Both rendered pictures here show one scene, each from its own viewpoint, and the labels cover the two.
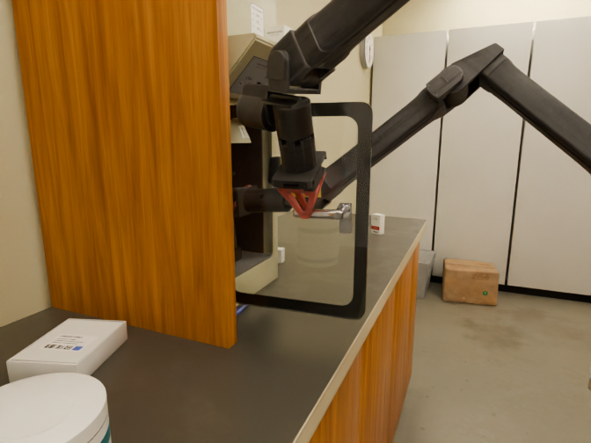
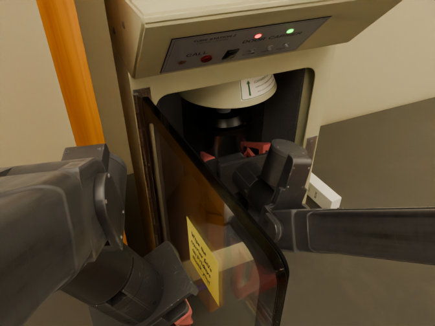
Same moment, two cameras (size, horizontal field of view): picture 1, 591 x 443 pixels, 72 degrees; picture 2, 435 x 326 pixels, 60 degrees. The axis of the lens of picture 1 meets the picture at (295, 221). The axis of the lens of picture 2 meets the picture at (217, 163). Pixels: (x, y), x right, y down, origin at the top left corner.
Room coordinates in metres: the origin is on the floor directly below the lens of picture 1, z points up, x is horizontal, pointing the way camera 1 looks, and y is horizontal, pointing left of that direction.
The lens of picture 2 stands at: (0.57, -0.21, 1.61)
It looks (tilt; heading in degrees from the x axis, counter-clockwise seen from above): 38 degrees down; 43
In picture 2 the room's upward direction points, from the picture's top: straight up
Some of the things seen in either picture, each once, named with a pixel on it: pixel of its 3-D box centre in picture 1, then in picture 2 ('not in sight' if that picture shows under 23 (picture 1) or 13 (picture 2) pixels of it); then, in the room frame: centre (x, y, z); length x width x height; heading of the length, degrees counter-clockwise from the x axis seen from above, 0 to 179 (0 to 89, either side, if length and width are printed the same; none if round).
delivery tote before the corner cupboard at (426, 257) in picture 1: (397, 270); not in sight; (3.47, -0.90, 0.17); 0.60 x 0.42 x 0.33; 65
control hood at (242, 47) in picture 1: (268, 76); (266, 29); (0.94, 0.06, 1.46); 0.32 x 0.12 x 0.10; 157
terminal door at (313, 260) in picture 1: (288, 212); (197, 279); (0.77, 0.01, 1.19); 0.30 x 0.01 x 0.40; 71
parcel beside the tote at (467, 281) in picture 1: (469, 280); not in sight; (3.26, -1.46, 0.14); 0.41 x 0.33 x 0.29; 73
